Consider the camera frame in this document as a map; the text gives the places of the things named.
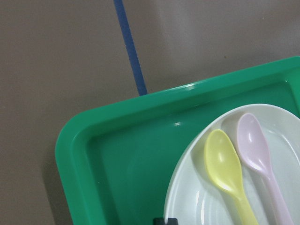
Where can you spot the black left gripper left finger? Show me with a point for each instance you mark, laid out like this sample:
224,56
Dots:
159,221

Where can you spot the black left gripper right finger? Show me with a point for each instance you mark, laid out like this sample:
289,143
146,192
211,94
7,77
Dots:
172,221

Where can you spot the white round plate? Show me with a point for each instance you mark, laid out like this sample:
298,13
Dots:
191,197

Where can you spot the yellow plastic spoon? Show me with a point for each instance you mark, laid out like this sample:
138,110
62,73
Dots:
223,168

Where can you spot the pink plastic spoon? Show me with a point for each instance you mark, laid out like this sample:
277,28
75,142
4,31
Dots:
254,152

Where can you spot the green plastic tray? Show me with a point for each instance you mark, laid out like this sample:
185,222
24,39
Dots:
115,162

